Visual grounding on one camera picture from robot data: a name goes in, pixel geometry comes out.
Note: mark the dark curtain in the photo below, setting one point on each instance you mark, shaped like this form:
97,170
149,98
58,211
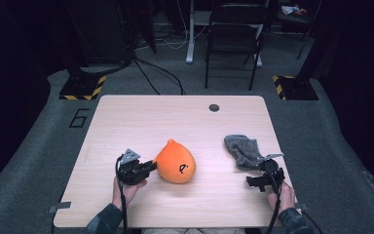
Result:
363,81
6,81

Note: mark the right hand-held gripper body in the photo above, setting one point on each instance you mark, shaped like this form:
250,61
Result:
272,174

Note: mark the black stand base striped edge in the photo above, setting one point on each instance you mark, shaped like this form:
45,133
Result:
81,87
297,88

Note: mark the white desk leg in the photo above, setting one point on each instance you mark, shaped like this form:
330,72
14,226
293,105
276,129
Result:
191,39

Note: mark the person's right hand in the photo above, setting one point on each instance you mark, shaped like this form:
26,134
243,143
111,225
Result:
285,200

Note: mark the orange plush toy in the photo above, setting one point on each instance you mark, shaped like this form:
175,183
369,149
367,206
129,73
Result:
175,162

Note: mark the white and orange object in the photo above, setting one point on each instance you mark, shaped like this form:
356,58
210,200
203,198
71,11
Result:
289,9

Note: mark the person's left hand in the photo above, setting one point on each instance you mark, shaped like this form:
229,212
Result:
123,195

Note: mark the grey fuzzy cloth hat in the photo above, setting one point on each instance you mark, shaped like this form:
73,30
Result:
243,151

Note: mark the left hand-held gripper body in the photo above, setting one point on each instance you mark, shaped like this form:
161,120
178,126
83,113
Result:
130,169

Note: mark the black equipment cabinet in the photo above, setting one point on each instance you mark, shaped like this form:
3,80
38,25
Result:
100,32

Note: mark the black folding chair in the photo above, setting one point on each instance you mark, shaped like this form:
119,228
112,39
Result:
237,39

